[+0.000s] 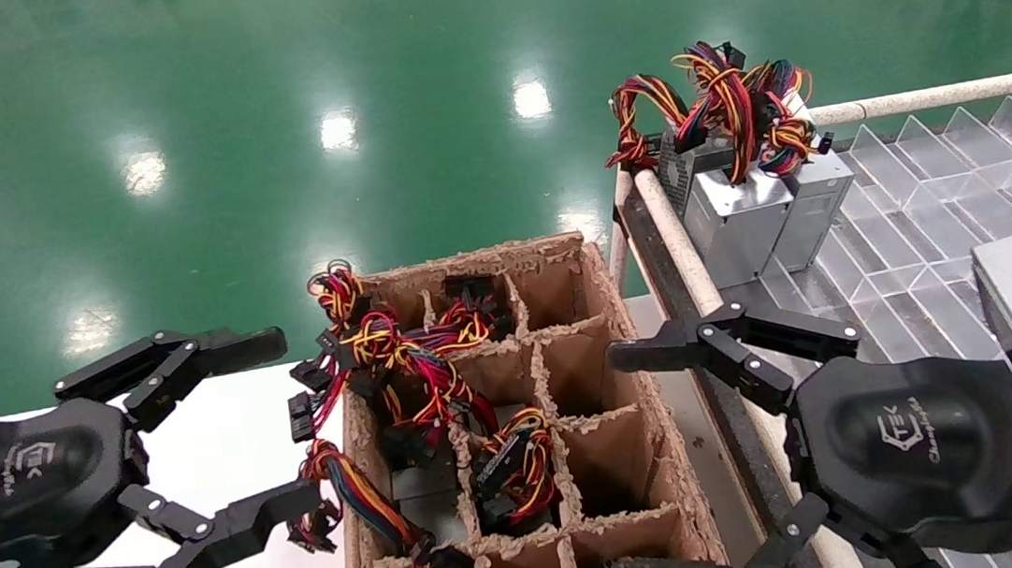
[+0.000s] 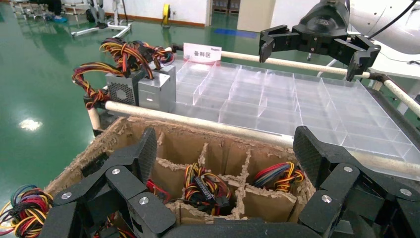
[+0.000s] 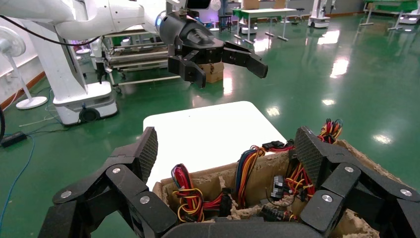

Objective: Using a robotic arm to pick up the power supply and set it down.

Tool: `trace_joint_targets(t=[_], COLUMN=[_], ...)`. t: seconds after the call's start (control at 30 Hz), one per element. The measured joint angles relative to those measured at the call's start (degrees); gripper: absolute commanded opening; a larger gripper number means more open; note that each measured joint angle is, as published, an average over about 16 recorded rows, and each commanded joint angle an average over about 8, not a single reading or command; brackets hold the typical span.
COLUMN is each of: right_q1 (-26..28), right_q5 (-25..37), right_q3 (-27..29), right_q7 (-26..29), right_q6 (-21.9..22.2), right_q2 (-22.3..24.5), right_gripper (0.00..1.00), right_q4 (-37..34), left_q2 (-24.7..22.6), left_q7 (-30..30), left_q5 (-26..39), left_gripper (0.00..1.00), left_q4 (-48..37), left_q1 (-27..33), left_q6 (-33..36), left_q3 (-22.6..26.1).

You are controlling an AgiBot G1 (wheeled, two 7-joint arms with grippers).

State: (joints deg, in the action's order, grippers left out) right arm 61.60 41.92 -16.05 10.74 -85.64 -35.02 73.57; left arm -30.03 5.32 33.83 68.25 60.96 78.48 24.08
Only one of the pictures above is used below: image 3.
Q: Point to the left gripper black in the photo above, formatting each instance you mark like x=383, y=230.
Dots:
x=190, y=36

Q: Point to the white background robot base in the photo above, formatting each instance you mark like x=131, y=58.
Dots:
x=248, y=29

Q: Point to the white robot body with base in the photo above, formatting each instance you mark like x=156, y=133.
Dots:
x=65, y=72

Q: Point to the green topped white table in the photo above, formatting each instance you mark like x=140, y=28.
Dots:
x=262, y=12
x=390, y=5

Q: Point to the white background fan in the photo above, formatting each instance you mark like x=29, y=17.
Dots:
x=215, y=5

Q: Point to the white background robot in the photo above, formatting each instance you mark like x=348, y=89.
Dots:
x=318, y=21

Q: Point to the white pedestal fan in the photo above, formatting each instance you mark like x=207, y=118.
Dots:
x=31, y=102

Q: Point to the black stool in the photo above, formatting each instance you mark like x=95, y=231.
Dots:
x=225, y=17

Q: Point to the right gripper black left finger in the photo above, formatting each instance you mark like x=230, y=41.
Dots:
x=131, y=154

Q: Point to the small brown cardboard box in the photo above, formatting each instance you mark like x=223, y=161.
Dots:
x=215, y=74

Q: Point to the cardboard divider box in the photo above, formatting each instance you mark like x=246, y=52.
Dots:
x=213, y=184

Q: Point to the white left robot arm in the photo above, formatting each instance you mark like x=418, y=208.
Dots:
x=98, y=16

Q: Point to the black power adapter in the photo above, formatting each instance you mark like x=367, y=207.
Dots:
x=13, y=139

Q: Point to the metal shelf trolley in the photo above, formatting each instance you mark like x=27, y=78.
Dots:
x=137, y=54

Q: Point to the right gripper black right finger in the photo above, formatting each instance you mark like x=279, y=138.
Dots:
x=328, y=164

